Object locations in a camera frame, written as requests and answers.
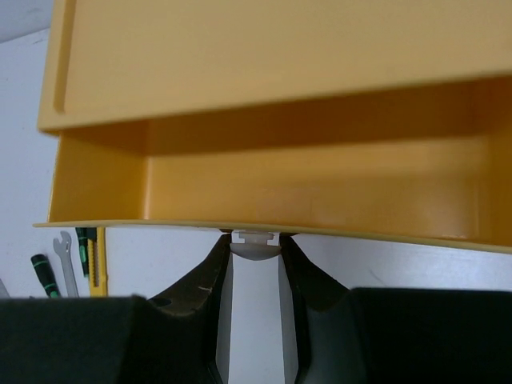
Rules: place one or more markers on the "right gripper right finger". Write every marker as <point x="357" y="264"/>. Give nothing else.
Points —
<point x="324" y="337"/>

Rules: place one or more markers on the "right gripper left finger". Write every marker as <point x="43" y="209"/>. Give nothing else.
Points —
<point x="182" y="335"/>

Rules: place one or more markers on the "yellow utility knife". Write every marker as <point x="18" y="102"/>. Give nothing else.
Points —
<point x="98" y="276"/>

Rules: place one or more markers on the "yellow drawer box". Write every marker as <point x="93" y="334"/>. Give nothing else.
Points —
<point x="372" y="119"/>

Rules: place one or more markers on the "green black screwdriver far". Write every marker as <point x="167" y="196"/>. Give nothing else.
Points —
<point x="82" y="237"/>

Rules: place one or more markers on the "green black screwdriver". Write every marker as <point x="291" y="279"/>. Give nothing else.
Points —
<point x="82" y="237"/>
<point x="45" y="274"/>

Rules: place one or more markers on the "silver combination wrench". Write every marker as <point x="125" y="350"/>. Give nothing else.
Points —
<point x="62" y="248"/>

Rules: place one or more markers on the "green black screwdriver left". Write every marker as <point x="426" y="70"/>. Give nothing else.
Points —
<point x="45" y="274"/>

